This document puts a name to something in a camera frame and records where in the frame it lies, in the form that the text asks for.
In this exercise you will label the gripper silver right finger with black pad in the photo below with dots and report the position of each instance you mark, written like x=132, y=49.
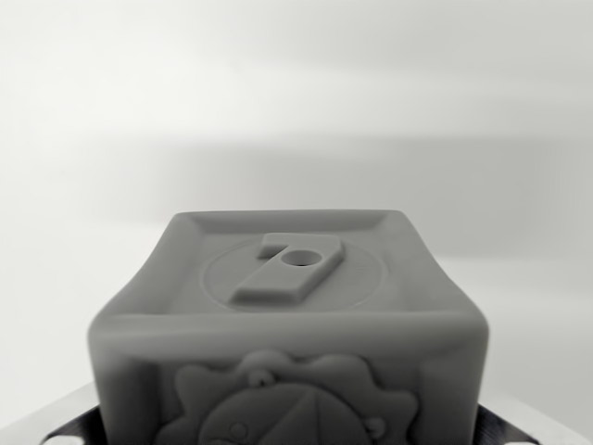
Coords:
x=509, y=428

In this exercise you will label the grey embossed number cube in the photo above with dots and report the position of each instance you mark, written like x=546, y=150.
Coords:
x=287, y=352

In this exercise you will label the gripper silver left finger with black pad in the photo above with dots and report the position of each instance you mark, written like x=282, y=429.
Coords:
x=69, y=424

